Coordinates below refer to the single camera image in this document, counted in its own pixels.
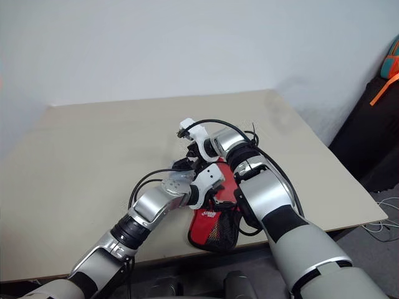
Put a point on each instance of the teal and orange bag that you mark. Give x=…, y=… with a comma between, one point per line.
x=391, y=63

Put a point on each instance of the black upholstered furniture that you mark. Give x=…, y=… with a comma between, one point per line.
x=368, y=146

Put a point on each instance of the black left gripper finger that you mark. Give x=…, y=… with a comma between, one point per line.
x=225, y=205

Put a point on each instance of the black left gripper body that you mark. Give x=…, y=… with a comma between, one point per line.
x=218, y=188

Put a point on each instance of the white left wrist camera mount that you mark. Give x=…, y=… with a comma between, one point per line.
x=207, y=179

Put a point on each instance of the dark rounded shape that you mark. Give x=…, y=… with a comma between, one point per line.
x=238, y=285

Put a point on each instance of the red table tennis paddle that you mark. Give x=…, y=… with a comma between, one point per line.
x=229, y=187

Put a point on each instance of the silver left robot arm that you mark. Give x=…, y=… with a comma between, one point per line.
x=149, y=205

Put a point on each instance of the red paddle case with mesh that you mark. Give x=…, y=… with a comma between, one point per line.
x=202, y=229

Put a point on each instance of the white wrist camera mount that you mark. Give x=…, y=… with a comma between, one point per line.
x=199, y=134
x=207, y=179

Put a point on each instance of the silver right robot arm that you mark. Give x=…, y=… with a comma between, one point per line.
x=268, y=193

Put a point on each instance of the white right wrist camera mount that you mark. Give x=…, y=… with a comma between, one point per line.
x=199, y=134

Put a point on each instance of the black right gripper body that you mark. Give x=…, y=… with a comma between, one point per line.
x=194, y=153

